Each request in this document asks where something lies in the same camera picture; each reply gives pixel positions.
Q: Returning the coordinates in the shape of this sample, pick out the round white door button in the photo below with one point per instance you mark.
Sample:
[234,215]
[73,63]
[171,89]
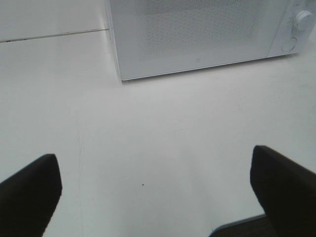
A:
[289,45]

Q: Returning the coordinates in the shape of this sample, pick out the white dial knob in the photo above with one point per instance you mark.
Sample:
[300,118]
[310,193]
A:
[303,20]

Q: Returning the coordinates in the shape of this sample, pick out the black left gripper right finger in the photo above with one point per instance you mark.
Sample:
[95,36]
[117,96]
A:
[286,191]

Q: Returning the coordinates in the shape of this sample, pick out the white microwave oven body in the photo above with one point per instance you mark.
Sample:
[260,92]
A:
[284,27]

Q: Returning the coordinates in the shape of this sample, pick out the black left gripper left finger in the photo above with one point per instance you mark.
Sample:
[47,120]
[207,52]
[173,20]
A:
[29,198]

